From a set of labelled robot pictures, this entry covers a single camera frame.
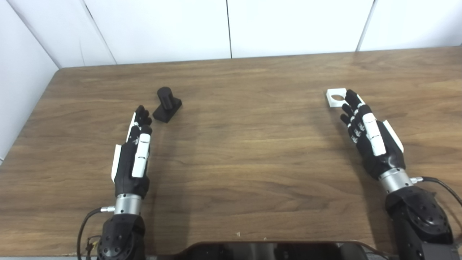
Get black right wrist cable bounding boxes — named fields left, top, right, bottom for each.
left=411, top=176, right=462, bottom=208

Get white square piece with hole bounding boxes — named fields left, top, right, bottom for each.
left=326, top=88, right=348, bottom=108

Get black peg with square base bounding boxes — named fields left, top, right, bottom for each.
left=152, top=87, right=183, bottom=124

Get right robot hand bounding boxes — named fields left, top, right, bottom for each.
left=340, top=89, right=406, bottom=180

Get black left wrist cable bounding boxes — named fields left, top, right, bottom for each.
left=76, top=205, right=116, bottom=260

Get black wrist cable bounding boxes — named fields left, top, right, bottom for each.
left=411, top=176, right=462, bottom=208
left=76, top=205, right=116, bottom=260

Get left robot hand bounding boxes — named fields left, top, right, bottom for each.
left=111, top=105, right=153, bottom=199

